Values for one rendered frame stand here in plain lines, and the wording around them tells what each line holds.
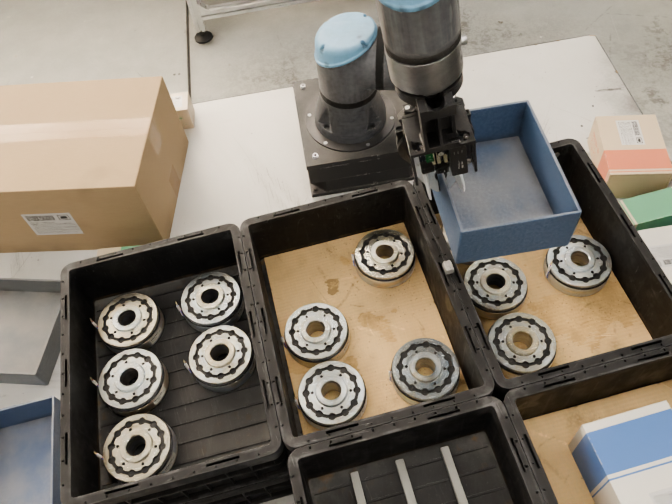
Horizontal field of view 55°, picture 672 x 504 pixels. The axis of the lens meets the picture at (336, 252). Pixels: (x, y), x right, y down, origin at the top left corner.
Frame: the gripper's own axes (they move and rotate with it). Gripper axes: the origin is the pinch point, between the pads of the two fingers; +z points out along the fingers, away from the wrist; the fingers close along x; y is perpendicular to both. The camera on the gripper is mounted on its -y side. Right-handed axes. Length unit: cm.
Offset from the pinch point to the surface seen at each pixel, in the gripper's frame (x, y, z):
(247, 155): -38, -50, 38
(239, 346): -35.6, 6.4, 21.7
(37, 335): -80, -10, 32
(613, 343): 21.4, 13.6, 32.7
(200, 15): -72, -190, 91
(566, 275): 17.6, 2.1, 29.2
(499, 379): 2.1, 20.6, 20.0
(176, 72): -87, -171, 102
